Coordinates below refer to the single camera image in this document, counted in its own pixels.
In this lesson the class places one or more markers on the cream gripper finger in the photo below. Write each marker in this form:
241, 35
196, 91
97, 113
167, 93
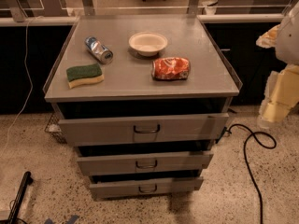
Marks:
268, 39
281, 94

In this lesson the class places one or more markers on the grey top drawer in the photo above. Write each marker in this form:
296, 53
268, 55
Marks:
149, 129

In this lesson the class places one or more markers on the grey drawer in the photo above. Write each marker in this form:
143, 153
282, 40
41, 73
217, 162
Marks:
144, 163
149, 129
145, 187

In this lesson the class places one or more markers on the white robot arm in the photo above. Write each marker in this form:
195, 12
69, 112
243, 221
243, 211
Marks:
287, 46

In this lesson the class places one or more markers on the grey metal drawer cabinet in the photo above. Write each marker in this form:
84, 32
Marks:
128, 89

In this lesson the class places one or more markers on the grey middle drawer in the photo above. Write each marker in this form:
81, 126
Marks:
144, 163

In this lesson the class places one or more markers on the grey bottom drawer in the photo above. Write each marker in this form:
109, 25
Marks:
145, 187

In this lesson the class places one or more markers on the crushed orange soda can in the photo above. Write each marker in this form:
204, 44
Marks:
171, 68

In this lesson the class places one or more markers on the white paper bowl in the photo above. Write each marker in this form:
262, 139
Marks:
147, 43

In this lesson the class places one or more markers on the silver blue soda can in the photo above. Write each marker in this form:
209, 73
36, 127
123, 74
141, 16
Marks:
99, 51

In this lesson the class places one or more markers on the green yellow sponge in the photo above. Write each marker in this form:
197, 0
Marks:
84, 75

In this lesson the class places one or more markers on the black bar on floor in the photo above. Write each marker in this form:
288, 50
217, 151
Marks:
25, 182

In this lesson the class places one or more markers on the wire mesh basket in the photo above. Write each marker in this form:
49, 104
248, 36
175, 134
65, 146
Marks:
54, 130

